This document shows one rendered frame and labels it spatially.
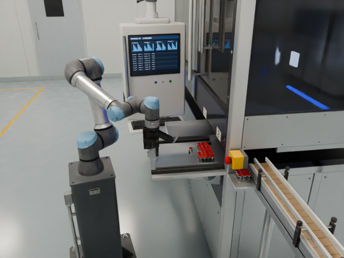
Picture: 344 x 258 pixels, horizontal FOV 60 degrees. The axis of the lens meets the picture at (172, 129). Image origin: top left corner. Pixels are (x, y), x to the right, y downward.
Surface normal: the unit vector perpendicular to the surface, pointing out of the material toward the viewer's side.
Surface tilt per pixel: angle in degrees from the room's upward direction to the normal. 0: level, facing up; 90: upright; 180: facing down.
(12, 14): 90
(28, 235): 0
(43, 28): 90
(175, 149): 0
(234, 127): 90
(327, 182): 90
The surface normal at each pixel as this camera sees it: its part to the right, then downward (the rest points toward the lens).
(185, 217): 0.00, -0.91
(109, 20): 0.13, 0.41
